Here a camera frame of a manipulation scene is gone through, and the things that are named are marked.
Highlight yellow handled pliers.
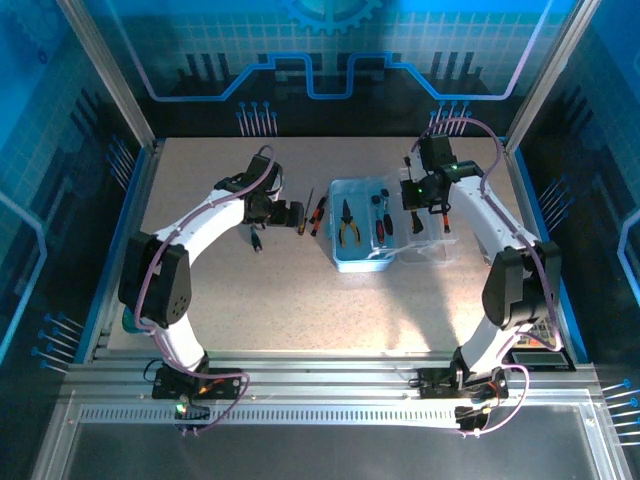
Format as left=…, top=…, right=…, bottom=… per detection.
left=338, top=198, right=362, bottom=247

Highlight stubby red black screwdriver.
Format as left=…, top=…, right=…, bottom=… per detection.
left=370, top=194, right=387, bottom=245

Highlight blue tool case clear lid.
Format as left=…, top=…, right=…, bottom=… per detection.
left=328, top=167, right=461, bottom=274

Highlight blue green plastic cup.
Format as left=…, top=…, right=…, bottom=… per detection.
left=119, top=307, right=147, bottom=335

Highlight black desk calculator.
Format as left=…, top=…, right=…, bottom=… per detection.
left=504, top=319, right=572, bottom=372

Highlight dark acrylic panel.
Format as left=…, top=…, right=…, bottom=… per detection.
left=64, top=422, right=601, bottom=480

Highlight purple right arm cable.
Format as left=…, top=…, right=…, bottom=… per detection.
left=410, top=117, right=564, bottom=439

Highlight blue aluminium side rail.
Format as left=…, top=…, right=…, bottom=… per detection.
left=74, top=139, right=167, bottom=364
left=499, top=137, right=589, bottom=364

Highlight aluminium frame rail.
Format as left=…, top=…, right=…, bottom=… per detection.
left=62, top=349, right=601, bottom=401

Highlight aluminium corner post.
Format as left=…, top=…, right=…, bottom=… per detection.
left=502, top=0, right=586, bottom=154
left=55, top=0, right=157, bottom=151

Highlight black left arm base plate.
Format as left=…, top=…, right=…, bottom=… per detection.
left=151, top=366, right=245, bottom=401

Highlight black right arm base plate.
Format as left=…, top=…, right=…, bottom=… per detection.
left=417, top=366, right=510, bottom=401

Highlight slotted aluminium cable duct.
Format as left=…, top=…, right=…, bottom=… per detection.
left=78, top=405, right=599, bottom=427

